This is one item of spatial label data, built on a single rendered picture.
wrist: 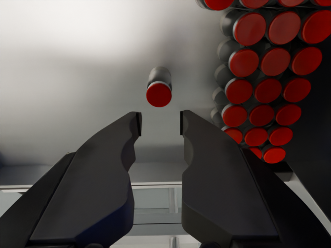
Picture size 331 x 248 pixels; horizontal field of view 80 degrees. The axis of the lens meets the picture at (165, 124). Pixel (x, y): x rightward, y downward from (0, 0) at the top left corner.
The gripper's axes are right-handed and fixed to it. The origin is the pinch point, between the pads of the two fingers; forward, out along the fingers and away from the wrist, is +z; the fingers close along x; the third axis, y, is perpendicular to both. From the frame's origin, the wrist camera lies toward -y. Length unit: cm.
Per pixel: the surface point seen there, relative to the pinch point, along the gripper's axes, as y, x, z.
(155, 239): 95, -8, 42
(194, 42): -2.6, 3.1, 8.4
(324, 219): 13.0, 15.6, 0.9
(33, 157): 10.5, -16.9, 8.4
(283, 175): 13.0, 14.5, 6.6
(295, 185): 13.6, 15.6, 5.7
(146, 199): 136, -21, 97
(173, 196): 92, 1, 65
